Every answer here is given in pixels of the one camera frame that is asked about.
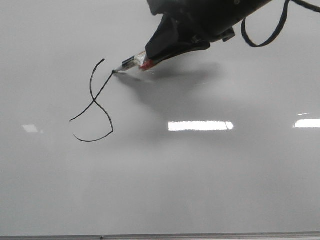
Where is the black and white whiteboard marker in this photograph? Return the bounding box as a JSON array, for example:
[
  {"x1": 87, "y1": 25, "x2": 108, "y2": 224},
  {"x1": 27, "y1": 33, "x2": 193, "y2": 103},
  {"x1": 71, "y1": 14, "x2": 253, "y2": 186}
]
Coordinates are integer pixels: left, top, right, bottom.
[{"x1": 112, "y1": 51, "x2": 157, "y2": 73}]

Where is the white whiteboard with metal frame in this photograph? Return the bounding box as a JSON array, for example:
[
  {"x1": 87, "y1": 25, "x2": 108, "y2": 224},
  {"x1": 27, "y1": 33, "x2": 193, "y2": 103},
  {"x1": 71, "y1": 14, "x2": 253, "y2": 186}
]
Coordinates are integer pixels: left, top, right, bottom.
[{"x1": 0, "y1": 0, "x2": 320, "y2": 236}]

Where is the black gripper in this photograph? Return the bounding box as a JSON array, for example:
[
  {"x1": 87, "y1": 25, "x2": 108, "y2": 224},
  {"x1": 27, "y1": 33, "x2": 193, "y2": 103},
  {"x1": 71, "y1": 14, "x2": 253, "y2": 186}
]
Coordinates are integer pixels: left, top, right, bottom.
[{"x1": 145, "y1": 0, "x2": 270, "y2": 66}]

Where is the black cable loop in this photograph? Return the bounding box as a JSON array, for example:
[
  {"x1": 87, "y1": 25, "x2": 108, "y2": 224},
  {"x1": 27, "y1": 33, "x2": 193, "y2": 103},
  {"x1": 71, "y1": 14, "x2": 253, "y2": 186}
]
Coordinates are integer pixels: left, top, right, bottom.
[{"x1": 240, "y1": 0, "x2": 320, "y2": 48}]

